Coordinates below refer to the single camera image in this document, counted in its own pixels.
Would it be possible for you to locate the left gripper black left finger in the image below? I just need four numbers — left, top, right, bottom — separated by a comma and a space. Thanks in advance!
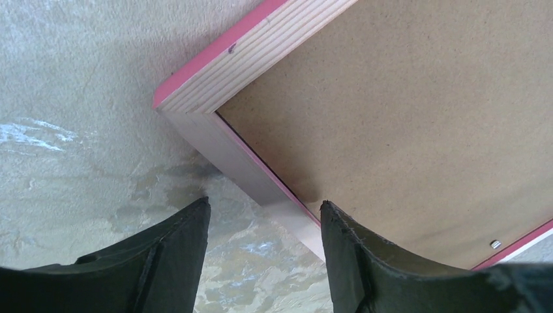
1, 198, 211, 312

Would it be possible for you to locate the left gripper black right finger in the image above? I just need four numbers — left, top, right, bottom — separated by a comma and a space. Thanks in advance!
320, 200, 552, 312

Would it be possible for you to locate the pink photo frame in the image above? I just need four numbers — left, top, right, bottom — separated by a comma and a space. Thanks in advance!
154, 1, 552, 269

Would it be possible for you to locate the metal frame retaining clip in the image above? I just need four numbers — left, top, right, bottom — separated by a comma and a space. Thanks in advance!
490, 240, 502, 249

